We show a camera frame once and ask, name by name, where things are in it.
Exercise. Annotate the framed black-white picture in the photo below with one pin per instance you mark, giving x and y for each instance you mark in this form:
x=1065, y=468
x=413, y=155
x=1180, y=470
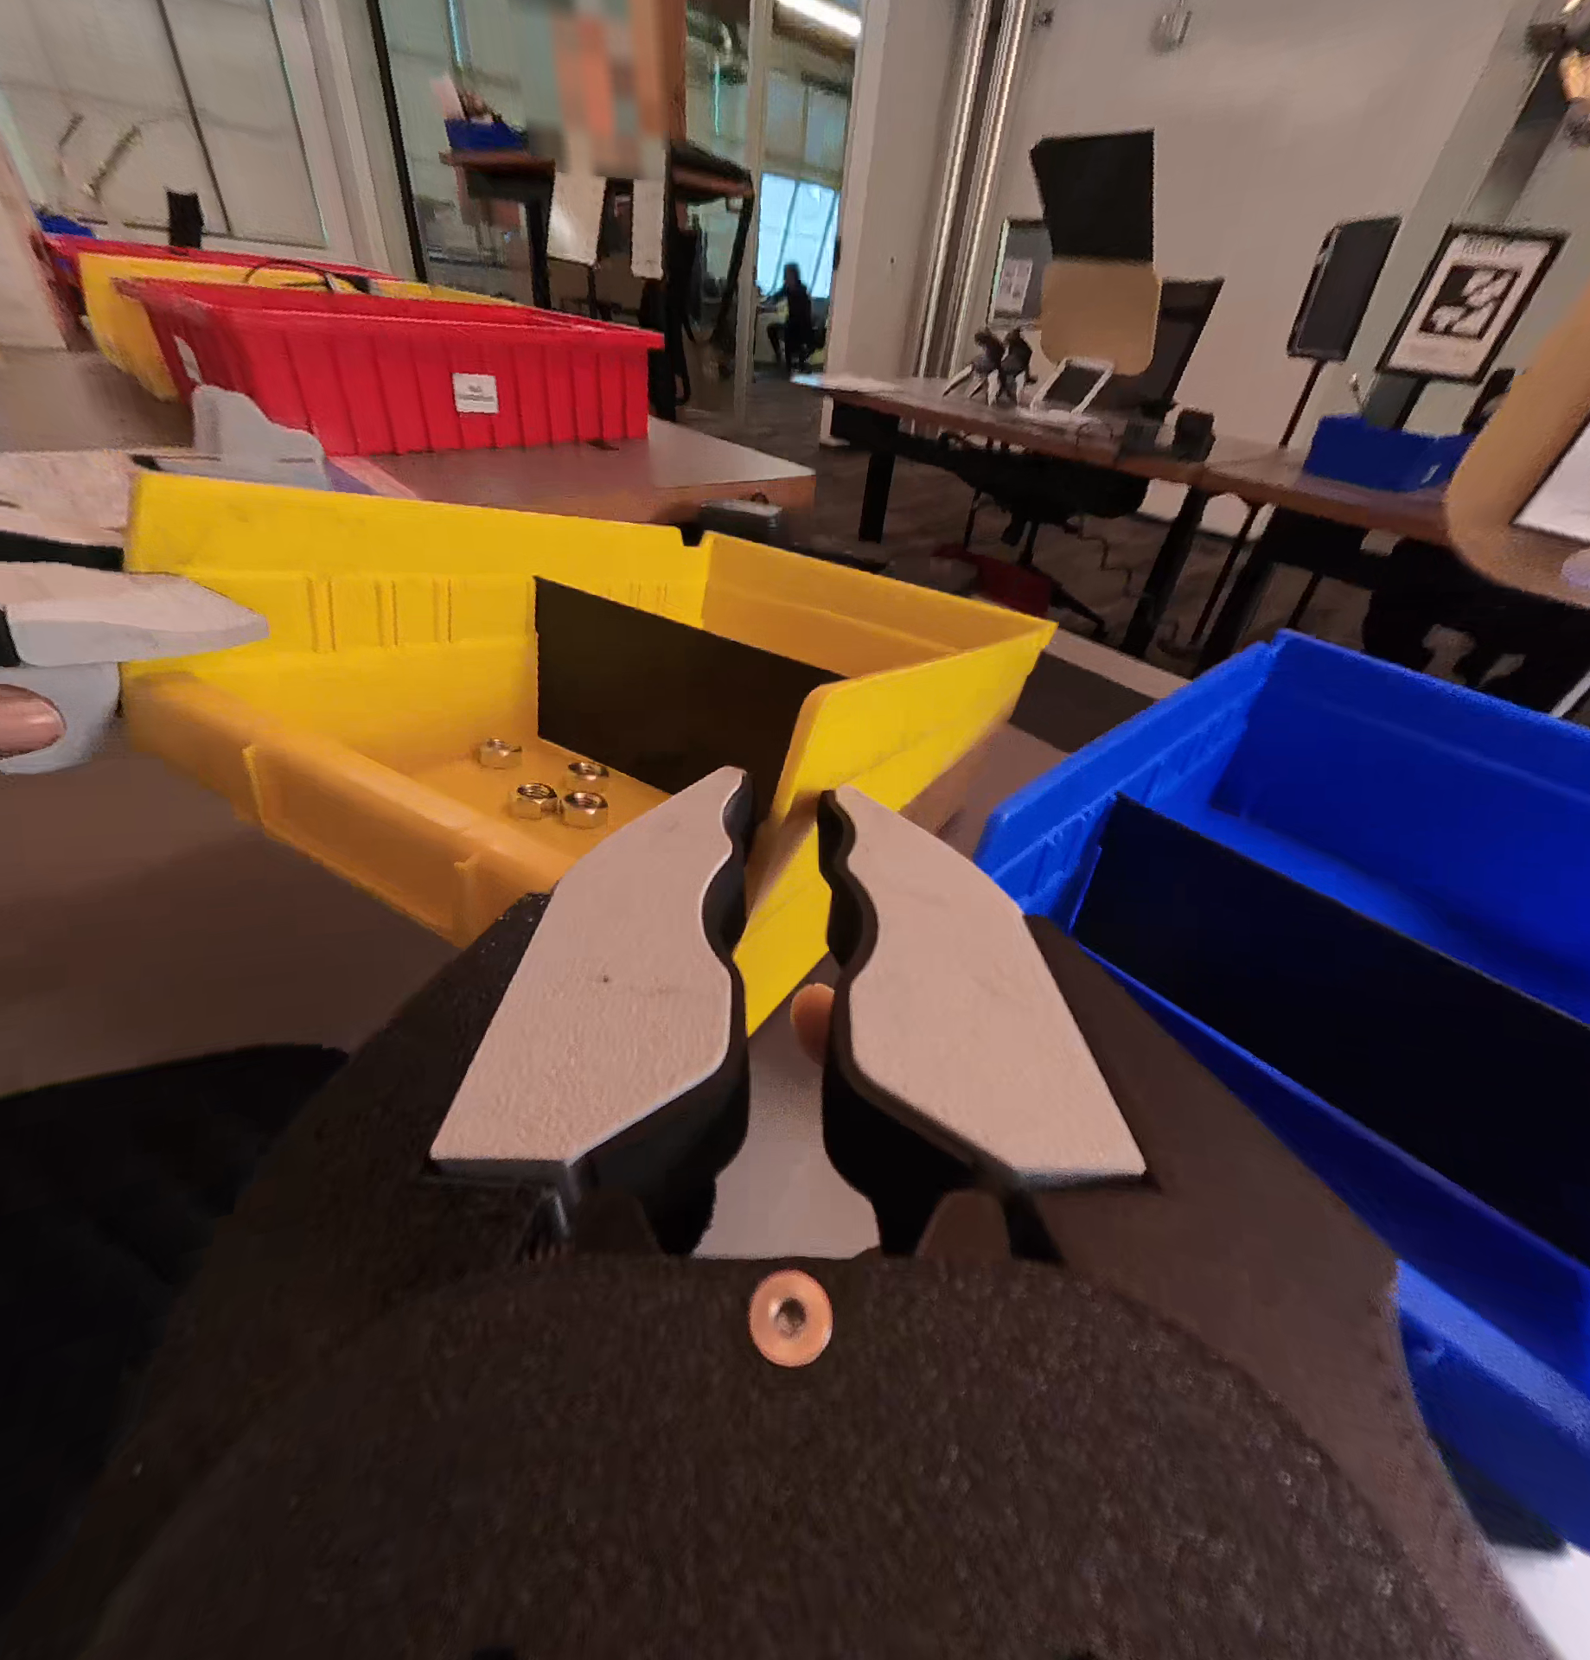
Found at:
x=1469, y=301

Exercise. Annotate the person's right hand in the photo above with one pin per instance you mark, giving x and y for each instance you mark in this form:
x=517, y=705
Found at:
x=813, y=1018

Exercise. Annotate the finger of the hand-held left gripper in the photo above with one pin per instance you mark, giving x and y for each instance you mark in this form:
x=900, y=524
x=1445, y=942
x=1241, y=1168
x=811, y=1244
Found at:
x=42, y=494
x=133, y=620

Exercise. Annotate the black panel on stand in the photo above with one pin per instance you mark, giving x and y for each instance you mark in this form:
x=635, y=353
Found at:
x=1341, y=286

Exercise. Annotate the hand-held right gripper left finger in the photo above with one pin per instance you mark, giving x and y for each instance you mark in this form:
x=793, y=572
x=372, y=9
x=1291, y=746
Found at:
x=600, y=1026

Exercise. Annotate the wooden stand black panel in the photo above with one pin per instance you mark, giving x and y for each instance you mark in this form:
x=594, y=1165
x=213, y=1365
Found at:
x=1095, y=196

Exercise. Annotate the person's left hand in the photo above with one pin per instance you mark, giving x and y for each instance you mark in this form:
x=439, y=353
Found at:
x=9, y=724

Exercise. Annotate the black bin divider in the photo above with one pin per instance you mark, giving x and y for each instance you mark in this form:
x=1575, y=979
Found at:
x=1326, y=987
x=665, y=688

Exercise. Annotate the white instruction sheet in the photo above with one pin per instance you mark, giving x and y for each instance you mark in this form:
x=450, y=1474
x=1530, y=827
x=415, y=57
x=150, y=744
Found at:
x=1584, y=481

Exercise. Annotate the yellow plastic bin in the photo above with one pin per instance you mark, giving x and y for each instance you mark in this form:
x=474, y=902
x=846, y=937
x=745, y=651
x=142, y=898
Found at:
x=353, y=650

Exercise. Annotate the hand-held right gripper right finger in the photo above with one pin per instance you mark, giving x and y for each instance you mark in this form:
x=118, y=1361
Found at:
x=976, y=1039

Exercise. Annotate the small white blue object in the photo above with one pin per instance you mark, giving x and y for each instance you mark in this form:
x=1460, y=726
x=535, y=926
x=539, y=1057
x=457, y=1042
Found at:
x=255, y=448

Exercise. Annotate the blue plastic bin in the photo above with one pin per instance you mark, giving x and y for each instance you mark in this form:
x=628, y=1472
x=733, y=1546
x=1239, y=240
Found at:
x=1262, y=753
x=1384, y=455

